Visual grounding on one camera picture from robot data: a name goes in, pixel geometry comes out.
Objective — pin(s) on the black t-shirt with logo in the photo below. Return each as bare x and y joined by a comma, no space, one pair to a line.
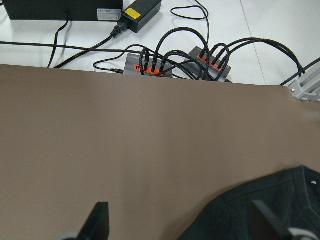
281,206

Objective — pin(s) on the grey orange usb hub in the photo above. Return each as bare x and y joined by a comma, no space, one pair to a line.
215,66
132,67

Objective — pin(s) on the black flat box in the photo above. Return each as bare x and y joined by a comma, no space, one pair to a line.
62,10

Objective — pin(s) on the aluminium frame post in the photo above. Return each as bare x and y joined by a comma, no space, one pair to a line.
307,87

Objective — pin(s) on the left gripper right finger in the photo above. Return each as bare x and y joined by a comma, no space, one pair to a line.
265,225

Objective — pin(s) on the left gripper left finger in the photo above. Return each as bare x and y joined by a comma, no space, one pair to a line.
96,226

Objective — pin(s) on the black power adapter brick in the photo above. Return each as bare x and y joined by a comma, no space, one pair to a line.
139,13

